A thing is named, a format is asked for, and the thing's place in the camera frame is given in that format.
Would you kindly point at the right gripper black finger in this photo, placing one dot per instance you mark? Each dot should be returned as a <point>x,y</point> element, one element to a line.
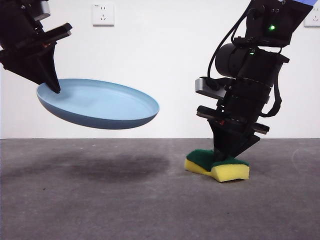
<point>250,143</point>
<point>225,140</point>

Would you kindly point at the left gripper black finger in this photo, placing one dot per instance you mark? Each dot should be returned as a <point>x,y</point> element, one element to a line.
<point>50,70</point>
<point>22,66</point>

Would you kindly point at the yellow sponge green scouring pad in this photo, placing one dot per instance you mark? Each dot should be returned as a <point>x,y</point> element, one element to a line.
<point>230,172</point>

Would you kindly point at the light blue round plate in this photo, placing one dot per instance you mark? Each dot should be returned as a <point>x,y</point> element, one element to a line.
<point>100,105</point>

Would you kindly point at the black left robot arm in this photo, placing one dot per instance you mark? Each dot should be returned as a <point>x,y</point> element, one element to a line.
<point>15,22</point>

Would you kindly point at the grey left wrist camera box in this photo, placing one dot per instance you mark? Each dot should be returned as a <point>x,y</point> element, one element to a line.
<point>42,8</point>

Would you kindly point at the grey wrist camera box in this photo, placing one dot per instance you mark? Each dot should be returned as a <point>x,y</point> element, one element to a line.
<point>42,8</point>
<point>207,87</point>

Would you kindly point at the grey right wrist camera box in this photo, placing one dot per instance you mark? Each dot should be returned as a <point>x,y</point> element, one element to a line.
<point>207,87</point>

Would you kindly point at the white wall socket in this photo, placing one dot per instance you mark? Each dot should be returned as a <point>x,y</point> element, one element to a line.
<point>312,22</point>
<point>103,15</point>

